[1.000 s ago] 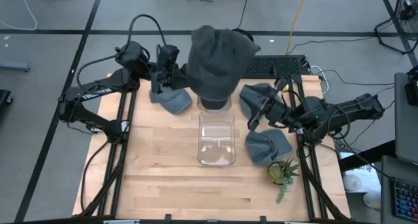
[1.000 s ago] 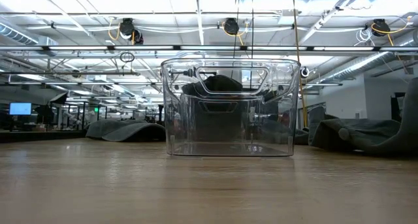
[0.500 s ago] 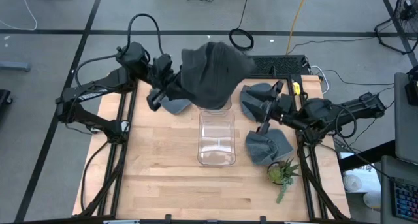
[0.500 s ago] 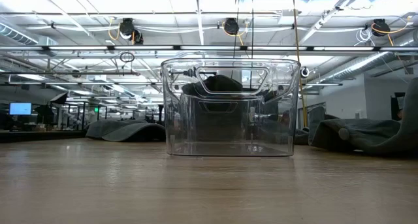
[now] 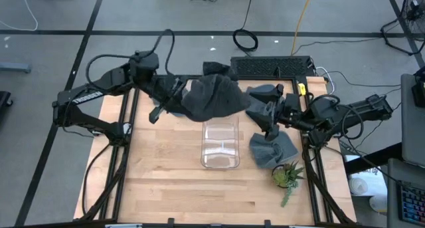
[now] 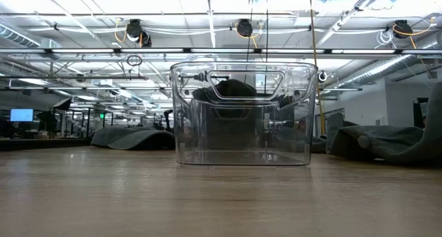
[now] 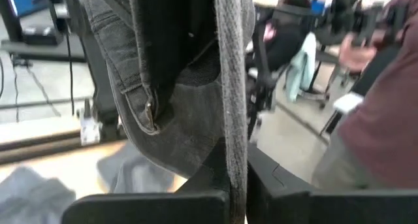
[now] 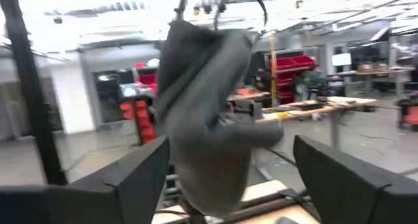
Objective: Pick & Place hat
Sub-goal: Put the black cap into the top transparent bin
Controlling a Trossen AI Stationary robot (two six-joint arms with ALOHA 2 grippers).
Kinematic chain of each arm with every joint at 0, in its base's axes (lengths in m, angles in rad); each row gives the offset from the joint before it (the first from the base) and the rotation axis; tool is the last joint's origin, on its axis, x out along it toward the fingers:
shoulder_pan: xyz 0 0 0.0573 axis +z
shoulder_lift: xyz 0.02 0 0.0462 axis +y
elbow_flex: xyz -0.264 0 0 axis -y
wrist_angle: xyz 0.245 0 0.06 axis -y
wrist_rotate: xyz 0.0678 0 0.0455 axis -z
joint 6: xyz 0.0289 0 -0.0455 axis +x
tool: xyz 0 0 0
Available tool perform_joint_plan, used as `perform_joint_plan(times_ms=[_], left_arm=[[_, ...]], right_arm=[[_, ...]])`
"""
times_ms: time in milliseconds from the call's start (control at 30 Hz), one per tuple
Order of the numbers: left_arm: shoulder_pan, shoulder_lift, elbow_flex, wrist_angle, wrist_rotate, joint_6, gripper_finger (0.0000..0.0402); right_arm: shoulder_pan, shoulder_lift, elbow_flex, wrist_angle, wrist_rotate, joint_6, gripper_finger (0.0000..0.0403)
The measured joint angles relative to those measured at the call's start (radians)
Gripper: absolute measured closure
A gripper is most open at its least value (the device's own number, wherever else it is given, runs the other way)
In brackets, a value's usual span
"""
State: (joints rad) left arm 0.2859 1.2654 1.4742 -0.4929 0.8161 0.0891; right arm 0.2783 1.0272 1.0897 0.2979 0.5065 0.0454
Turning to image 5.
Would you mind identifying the backlit rainbow keyboard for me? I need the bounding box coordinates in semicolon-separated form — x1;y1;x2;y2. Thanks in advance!
397;180;425;227

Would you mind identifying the grey furniture foot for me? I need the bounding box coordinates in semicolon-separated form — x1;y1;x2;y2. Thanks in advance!
0;62;32;74

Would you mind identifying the black desk leg bar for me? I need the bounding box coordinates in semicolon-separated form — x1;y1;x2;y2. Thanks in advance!
344;142;403;175

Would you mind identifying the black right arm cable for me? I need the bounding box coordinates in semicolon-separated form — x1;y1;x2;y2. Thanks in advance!
307;93;367;142

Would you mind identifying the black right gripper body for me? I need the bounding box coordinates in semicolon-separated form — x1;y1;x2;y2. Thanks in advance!
274;93;312;132

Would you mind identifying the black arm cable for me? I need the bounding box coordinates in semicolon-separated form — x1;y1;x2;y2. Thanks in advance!
85;28;176;92
307;93;367;142

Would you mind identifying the black floor fan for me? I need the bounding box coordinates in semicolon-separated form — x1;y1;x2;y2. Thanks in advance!
380;0;425;56

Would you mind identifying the thin black floor cable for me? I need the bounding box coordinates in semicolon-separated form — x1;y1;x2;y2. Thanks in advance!
323;70;402;89

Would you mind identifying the black baseball cap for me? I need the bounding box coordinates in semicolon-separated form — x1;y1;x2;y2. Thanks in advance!
181;73;250;123
203;60;238;81

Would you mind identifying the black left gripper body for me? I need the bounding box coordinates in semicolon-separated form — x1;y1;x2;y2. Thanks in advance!
145;73;187;122

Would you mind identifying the clear plastic bin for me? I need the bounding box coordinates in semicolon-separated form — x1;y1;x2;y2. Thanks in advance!
200;114;241;170

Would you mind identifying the black desk device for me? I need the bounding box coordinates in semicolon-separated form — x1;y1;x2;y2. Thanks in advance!
410;66;425;108

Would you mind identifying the black furniture foot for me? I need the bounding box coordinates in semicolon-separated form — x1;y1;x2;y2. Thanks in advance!
0;90;14;110

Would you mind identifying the black fan cable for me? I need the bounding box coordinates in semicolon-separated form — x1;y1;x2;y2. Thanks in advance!
292;37;383;56

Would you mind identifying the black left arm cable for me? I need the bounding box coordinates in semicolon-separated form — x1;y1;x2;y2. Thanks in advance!
85;28;176;92

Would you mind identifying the grey desk panel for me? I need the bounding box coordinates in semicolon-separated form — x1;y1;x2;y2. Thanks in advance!
400;73;425;168

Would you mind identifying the black coiled cable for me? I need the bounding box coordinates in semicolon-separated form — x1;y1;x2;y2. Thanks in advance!
232;0;259;53

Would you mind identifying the black aluminium table frame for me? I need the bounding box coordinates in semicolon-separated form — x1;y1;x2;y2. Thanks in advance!
74;74;358;228

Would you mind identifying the white floor cable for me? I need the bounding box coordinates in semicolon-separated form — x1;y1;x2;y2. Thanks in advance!
0;0;39;32

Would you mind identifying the grey desk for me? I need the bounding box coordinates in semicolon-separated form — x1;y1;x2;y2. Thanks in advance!
386;157;425;228

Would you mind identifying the black perforated metal box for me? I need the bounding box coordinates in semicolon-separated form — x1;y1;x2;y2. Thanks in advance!
230;55;316;79

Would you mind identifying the potted green succulent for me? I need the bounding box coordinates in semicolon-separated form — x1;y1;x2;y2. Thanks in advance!
271;160;305;208

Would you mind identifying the yellow power cord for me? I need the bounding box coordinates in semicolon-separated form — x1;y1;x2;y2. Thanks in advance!
290;0;315;57

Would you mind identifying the blue-grey baseball cap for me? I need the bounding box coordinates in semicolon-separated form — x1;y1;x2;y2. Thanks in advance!
246;83;286;116

